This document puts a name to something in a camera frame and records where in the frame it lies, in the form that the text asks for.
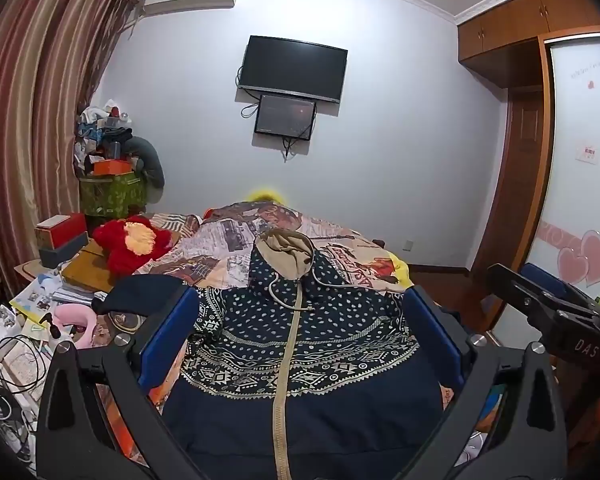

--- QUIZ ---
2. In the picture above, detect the small black monitor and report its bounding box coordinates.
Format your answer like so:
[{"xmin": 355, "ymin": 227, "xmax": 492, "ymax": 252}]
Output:
[{"xmin": 253, "ymin": 94, "xmax": 316, "ymax": 141}]

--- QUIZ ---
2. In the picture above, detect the yellow plush toy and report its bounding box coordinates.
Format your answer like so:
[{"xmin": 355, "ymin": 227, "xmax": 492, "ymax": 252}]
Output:
[{"xmin": 245, "ymin": 189, "xmax": 286, "ymax": 204}]

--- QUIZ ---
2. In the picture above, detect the navy patterned hoodie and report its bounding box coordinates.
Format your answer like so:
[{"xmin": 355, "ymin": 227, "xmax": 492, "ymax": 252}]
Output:
[{"xmin": 92, "ymin": 227, "xmax": 463, "ymax": 480}]

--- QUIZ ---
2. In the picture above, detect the red plush toy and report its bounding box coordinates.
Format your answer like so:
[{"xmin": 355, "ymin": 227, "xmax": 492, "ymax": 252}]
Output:
[{"xmin": 92, "ymin": 215, "xmax": 173, "ymax": 276}]

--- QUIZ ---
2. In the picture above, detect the pile of clothes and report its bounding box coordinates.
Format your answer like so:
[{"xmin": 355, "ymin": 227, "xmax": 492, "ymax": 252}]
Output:
[{"xmin": 72, "ymin": 99, "xmax": 136, "ymax": 171}]

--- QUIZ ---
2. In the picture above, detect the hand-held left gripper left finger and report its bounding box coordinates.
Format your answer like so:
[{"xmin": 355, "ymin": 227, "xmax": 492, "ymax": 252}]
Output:
[{"xmin": 36, "ymin": 282, "xmax": 201, "ymax": 480}]

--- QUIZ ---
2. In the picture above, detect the wooden board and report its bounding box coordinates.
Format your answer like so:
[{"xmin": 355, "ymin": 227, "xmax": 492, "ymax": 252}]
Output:
[{"xmin": 61, "ymin": 240, "xmax": 116, "ymax": 293}]

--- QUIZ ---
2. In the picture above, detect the red and white box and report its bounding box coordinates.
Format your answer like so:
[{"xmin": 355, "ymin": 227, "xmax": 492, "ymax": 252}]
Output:
[{"xmin": 35, "ymin": 213, "xmax": 88, "ymax": 251}]

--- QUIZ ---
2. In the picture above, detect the dark grey box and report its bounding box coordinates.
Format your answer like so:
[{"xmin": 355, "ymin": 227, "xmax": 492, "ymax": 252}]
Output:
[{"xmin": 39, "ymin": 232, "xmax": 91, "ymax": 268}]

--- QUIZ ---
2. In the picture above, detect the green patterned box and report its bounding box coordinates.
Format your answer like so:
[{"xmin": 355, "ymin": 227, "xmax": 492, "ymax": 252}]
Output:
[{"xmin": 78, "ymin": 170, "xmax": 147, "ymax": 218}]

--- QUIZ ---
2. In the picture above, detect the orange box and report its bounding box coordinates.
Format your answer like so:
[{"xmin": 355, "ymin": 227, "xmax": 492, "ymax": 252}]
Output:
[{"xmin": 94, "ymin": 159, "xmax": 132, "ymax": 177}]

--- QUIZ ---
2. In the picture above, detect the pink neck pillow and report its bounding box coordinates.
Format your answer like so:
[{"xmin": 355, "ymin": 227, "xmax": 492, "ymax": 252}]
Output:
[{"xmin": 54, "ymin": 305, "xmax": 98, "ymax": 351}]

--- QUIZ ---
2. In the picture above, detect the wooden upper cabinet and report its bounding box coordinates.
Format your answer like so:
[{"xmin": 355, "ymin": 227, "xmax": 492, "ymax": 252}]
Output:
[{"xmin": 456, "ymin": 0, "xmax": 600, "ymax": 88}]

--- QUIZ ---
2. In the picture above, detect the brown wooden door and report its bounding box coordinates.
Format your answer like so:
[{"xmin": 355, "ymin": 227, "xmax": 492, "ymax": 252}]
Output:
[{"xmin": 467, "ymin": 85, "xmax": 548, "ymax": 276}]

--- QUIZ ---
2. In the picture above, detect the large black television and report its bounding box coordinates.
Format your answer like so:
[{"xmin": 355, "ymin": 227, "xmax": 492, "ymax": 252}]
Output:
[{"xmin": 237, "ymin": 35, "xmax": 349, "ymax": 105}]

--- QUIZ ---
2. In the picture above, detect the grey pillow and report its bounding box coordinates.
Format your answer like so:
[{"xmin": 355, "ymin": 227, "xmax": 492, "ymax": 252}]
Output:
[{"xmin": 125, "ymin": 136, "xmax": 166, "ymax": 191}]

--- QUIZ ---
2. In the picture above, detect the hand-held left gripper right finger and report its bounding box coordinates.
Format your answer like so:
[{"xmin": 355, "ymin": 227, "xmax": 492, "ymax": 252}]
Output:
[{"xmin": 405, "ymin": 285, "xmax": 568, "ymax": 480}]

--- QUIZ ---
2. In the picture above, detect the pile of papers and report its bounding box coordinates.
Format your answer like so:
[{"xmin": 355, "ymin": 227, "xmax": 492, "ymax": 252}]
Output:
[{"xmin": 10, "ymin": 275, "xmax": 101, "ymax": 343}]

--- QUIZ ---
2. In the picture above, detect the striped brown curtain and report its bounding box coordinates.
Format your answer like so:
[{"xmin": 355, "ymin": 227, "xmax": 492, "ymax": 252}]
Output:
[{"xmin": 0, "ymin": 0, "xmax": 146, "ymax": 296}]

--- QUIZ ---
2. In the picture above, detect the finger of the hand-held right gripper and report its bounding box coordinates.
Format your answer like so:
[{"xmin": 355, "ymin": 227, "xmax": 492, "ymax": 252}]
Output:
[
  {"xmin": 487, "ymin": 263, "xmax": 600, "ymax": 322},
  {"xmin": 521, "ymin": 262, "xmax": 600, "ymax": 312}
]

